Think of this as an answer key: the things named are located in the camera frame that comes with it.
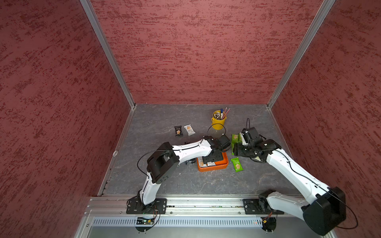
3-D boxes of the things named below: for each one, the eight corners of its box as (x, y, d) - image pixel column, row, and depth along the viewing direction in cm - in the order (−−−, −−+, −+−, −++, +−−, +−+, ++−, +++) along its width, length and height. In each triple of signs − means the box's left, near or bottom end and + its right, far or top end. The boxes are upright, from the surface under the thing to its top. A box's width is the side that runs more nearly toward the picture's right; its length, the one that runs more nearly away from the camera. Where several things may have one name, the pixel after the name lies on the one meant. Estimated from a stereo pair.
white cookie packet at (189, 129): (189, 136, 104) (188, 134, 102) (184, 127, 109) (184, 125, 107) (195, 133, 105) (195, 131, 104) (190, 125, 110) (190, 123, 109)
